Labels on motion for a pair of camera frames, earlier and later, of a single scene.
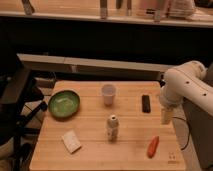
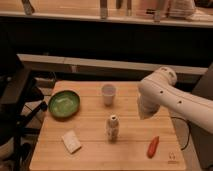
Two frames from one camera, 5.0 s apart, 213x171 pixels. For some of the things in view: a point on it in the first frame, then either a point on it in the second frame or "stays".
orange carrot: (153, 147) stays
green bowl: (64, 103) stays
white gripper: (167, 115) -> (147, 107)
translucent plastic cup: (108, 92) stays
